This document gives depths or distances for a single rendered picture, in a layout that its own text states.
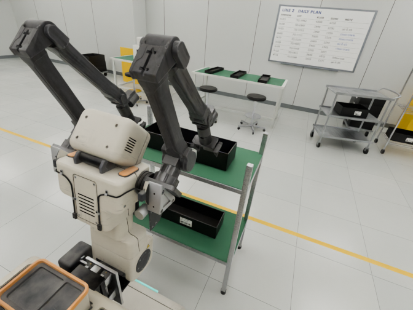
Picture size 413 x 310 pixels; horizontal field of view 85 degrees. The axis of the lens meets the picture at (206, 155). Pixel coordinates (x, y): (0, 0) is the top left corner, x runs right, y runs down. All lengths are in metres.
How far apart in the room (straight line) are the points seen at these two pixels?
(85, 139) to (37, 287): 0.49
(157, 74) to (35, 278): 0.77
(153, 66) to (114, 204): 0.43
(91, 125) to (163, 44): 0.37
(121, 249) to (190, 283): 0.98
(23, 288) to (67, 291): 0.14
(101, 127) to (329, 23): 5.36
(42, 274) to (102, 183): 0.39
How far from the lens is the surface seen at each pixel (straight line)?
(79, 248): 1.24
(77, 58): 0.98
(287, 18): 5.81
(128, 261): 1.07
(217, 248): 1.67
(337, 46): 5.80
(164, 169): 0.77
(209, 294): 1.90
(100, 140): 0.78
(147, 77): 0.56
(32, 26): 0.92
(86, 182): 0.82
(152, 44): 0.61
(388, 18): 5.92
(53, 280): 0.98
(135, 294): 1.60
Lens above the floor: 1.67
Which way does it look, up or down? 30 degrees down
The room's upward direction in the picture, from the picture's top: 5 degrees clockwise
